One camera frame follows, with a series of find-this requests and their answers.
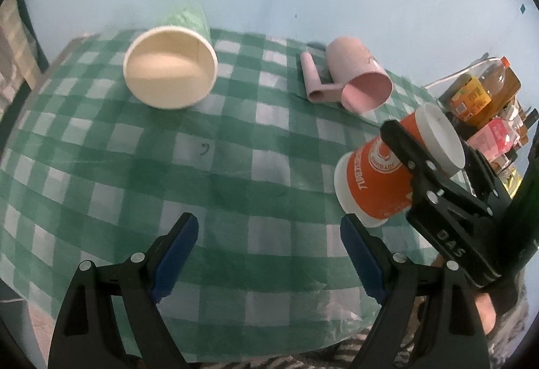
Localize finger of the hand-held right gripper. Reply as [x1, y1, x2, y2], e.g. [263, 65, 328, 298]
[380, 119, 494, 220]
[462, 140, 518, 213]

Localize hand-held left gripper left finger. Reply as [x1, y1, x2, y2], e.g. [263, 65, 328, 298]
[47, 212, 199, 369]

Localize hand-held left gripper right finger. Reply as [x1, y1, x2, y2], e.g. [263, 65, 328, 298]
[340, 214, 492, 369]

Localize orange paper cup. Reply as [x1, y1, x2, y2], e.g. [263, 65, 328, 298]
[334, 102, 466, 228]

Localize person's right forearm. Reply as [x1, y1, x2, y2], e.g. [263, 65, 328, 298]
[475, 280, 519, 338]

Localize green paper cup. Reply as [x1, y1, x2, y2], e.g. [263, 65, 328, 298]
[123, 0, 219, 110]

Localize pink packet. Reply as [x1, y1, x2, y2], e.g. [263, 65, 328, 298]
[467, 119, 519, 163]

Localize yellow orange box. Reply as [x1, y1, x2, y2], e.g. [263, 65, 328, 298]
[448, 74, 493, 120]

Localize orange-cap drink bottle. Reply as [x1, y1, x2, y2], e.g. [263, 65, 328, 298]
[438, 65, 524, 131]

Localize green checked tablecloth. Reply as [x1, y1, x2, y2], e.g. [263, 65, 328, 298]
[0, 28, 478, 365]

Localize clear bottle with orange cap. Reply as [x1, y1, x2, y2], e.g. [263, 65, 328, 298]
[479, 56, 511, 97]

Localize dark chair with checked cushion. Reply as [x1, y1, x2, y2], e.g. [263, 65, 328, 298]
[0, 0, 50, 119]

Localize white cable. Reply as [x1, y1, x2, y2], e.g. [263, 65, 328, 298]
[422, 53, 503, 90]

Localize pink plastic cup with handle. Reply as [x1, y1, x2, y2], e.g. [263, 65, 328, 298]
[300, 36, 393, 114]

